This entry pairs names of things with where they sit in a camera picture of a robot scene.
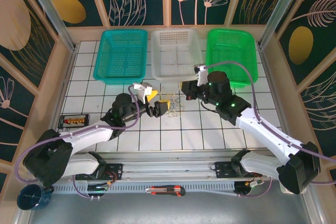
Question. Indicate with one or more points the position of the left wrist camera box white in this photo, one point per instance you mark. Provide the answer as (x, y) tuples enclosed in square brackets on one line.
[(143, 93)]

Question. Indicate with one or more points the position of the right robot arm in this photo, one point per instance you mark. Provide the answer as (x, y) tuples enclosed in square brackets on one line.
[(262, 129)]

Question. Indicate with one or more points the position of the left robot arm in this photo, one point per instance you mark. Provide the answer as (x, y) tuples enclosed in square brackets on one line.
[(86, 134)]

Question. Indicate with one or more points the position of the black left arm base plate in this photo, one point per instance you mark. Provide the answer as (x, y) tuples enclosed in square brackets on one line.
[(116, 169)]

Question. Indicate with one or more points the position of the dark blue mug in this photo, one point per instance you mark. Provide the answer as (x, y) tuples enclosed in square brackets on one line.
[(29, 197)]

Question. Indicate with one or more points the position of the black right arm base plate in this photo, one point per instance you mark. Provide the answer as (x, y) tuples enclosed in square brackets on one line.
[(221, 170)]

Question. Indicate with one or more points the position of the black case with red parts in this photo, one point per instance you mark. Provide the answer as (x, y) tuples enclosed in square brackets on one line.
[(73, 121)]

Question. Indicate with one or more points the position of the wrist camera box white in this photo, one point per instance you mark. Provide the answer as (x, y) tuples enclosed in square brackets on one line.
[(143, 93), (201, 77)]

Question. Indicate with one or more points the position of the teal plastic basket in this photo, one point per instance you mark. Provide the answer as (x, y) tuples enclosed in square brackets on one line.
[(118, 58)]

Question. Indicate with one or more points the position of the white plastic basket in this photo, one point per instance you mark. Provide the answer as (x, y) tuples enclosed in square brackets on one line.
[(176, 58)]

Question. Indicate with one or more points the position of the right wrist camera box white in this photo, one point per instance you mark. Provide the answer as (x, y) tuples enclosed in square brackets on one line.
[(201, 77)]

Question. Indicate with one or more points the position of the orange black utility knife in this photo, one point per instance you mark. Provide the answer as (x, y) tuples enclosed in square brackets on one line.
[(168, 190)]

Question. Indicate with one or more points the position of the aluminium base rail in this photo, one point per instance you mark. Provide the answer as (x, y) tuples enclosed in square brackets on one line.
[(168, 167)]

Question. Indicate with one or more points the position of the green plastic basket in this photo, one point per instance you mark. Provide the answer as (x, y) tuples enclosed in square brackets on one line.
[(231, 48)]

